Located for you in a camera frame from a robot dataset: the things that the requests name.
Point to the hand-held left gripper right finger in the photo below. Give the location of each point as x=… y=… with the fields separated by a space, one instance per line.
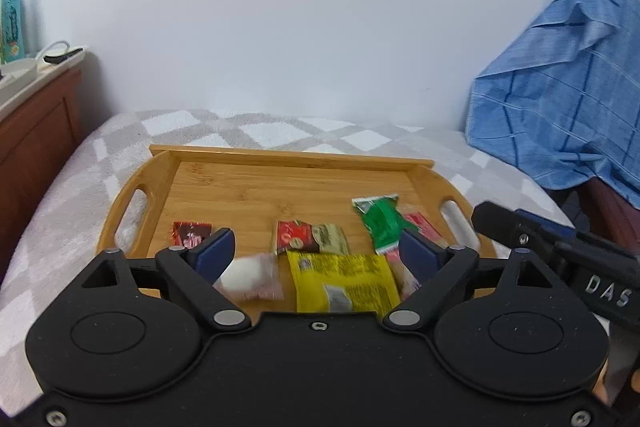
x=417 y=257

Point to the dark red candy packet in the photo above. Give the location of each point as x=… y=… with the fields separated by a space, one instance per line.
x=192 y=233

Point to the blue plaid cloth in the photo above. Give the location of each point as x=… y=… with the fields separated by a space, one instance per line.
x=560 y=107

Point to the black flat object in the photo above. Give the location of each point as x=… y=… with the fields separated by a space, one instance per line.
x=62 y=55

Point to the red biscuit packet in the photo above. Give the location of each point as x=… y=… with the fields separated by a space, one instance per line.
x=425 y=229

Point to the dark wooden furniture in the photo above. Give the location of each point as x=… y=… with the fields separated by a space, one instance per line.
x=607 y=217

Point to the wooden serving tray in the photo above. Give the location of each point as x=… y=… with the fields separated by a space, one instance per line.
x=260 y=192

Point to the yellow snack packet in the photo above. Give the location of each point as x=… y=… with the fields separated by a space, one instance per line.
x=340 y=279

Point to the teal plastic bottle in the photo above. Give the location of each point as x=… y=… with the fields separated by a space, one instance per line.
x=12 y=22

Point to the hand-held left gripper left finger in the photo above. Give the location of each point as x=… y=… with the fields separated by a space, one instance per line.
x=215 y=254

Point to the red and beige snack packet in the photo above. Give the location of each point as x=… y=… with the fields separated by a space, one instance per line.
x=310 y=237

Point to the pink and white snack packet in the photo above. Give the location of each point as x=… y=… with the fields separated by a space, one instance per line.
x=250 y=277
x=404 y=274

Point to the green snack packet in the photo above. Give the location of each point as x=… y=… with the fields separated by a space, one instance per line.
x=382 y=219

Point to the red-brown wooden headboard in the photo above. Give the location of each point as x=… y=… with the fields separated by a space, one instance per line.
x=35 y=147

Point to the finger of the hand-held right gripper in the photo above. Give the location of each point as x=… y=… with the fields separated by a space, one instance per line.
x=552 y=229
x=500 y=224

